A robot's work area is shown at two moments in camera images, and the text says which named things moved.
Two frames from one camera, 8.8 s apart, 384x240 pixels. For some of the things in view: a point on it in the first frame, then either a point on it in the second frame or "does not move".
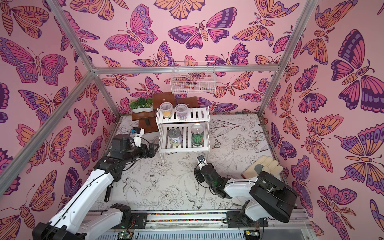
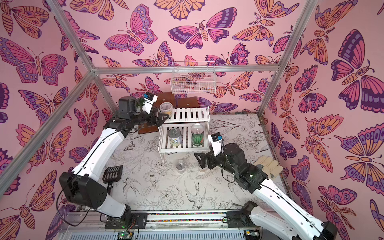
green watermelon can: (197, 130) does not move
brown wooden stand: (147, 123) does not move
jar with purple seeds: (182, 111) → (180, 166)
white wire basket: (190, 77) does not move
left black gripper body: (135, 152) → (142, 117)
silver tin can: (175, 137) does not move
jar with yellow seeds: (166, 108) does not move
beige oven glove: (269, 165) does not move
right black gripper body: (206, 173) → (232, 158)
